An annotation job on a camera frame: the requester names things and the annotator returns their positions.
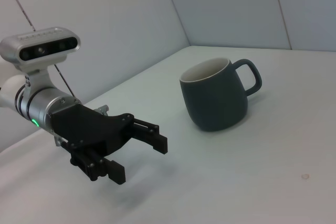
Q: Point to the dark grey ceramic mug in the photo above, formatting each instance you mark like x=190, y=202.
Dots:
x=215, y=103

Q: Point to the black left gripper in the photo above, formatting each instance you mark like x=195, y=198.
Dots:
x=86, y=127

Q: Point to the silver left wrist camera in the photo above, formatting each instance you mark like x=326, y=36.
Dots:
x=47, y=43

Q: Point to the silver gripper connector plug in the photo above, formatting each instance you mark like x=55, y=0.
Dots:
x=103, y=110

